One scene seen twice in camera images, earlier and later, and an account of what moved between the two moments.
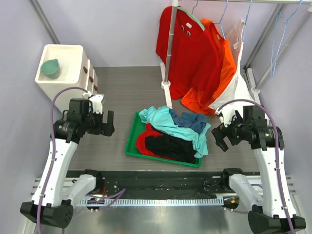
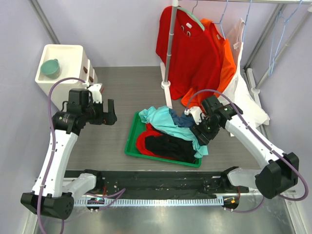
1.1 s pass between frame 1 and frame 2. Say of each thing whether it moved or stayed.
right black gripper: moved
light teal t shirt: stayed
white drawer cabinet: stayed
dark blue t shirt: stayed
